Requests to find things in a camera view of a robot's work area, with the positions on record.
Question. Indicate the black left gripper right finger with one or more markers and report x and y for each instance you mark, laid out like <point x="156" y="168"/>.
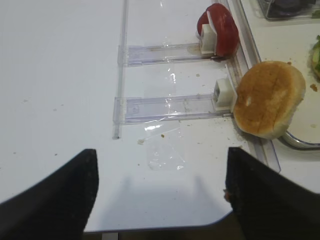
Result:
<point x="267" y="205"/>

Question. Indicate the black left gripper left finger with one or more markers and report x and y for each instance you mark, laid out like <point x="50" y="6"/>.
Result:
<point x="56" y="208"/>

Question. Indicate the lettuce leaf on bun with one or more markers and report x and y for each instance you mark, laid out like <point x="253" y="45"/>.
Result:
<point x="315" y="57"/>

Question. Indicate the stacked tomato slices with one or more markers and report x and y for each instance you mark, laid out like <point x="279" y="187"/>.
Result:
<point x="224" y="25"/>

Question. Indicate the white tomato pusher block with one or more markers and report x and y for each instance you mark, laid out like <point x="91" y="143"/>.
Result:
<point x="208" y="40"/>

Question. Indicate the clear tape patch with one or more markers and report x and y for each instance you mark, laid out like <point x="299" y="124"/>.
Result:
<point x="165" y="146"/>

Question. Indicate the white left bun pusher block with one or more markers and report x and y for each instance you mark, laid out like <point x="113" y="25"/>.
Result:
<point x="224" y="95"/>

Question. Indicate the metal baking tray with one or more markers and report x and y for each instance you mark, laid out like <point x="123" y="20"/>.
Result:
<point x="287" y="40"/>

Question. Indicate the clear plastic vegetable box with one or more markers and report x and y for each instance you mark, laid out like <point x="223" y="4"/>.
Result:
<point x="278" y="10"/>

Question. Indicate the bun bottom on rail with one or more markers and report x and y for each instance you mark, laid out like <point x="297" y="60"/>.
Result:
<point x="267" y="98"/>

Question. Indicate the clear left bun slide rail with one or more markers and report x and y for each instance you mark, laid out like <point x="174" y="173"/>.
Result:
<point x="138" y="110"/>

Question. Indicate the clear tomato slide rail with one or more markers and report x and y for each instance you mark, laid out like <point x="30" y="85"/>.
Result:
<point x="133" y="56"/>

